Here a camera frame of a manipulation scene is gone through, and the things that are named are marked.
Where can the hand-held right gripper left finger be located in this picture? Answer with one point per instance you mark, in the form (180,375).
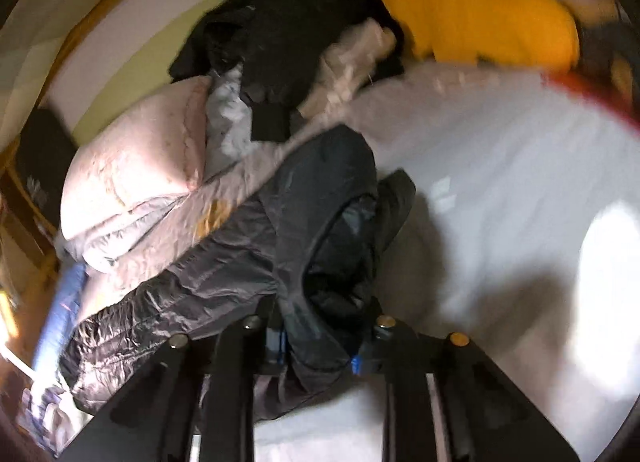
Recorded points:
(277,342)

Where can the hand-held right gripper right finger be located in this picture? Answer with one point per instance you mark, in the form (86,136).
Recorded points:
(356,366)

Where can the black puffer jacket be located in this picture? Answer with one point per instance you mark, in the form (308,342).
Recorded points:
(300,222)

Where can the black clothes pile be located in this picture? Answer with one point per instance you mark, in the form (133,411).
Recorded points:
(295,26)

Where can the blue cloth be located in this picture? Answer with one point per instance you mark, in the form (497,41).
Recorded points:
(62,307)

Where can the pink comforter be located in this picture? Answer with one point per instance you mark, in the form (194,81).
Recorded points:
(135,166)

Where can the pale grey garment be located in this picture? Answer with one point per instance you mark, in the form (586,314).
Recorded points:
(227,116)

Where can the beige garment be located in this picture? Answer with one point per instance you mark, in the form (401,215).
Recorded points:
(350,61)

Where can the black bag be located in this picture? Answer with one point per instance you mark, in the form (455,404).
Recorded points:
(45,166)

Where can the green mattress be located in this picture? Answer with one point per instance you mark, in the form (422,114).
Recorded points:
(150,31)

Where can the red cloth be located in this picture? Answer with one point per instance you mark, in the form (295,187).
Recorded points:
(595,91)

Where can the yellow banana plush pillow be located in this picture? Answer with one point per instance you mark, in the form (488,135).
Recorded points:
(480,11)

